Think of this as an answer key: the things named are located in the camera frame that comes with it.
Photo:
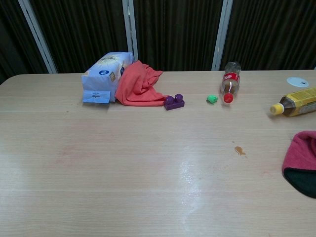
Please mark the pink and black cloth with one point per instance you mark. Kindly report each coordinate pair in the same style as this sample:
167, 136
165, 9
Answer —
302, 153

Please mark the coral orange cloth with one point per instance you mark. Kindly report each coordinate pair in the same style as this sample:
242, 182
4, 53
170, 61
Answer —
138, 86

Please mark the purple toy building block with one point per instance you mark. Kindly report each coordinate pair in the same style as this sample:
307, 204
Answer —
174, 102

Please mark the small green crumpled object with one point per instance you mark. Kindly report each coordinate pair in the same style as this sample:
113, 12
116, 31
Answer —
211, 98

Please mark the white blue tissue pack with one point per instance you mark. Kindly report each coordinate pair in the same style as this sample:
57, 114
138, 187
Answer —
98, 79

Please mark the cola bottle with red cap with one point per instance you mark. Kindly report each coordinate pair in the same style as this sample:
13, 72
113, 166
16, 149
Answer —
230, 81

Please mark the black pleated curtain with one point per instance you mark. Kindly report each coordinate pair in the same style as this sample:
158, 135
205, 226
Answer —
172, 34

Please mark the tea bottle with yellow cap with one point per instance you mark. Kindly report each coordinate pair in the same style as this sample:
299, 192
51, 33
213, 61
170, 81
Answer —
298, 102

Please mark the white round table grommet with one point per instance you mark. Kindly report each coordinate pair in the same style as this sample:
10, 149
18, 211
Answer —
297, 81

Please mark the grey metal frame post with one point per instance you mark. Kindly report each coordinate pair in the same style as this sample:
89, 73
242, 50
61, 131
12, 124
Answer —
37, 34
130, 27
221, 34

